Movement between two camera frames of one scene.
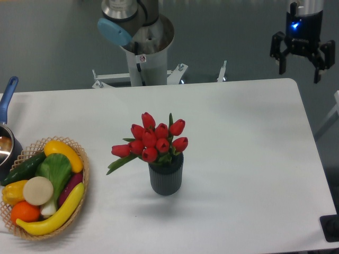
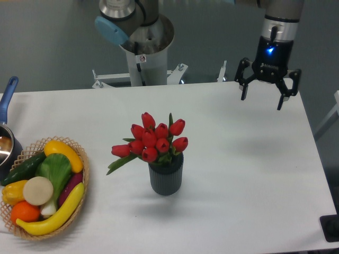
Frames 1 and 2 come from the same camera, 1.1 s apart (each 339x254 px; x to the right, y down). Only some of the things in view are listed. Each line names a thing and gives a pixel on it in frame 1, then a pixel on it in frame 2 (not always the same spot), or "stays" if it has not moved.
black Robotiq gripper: x=303 y=33 -> x=270 y=64
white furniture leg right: x=331 y=119 stays
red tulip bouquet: x=151 y=142 stays
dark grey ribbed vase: x=166 y=179 stays
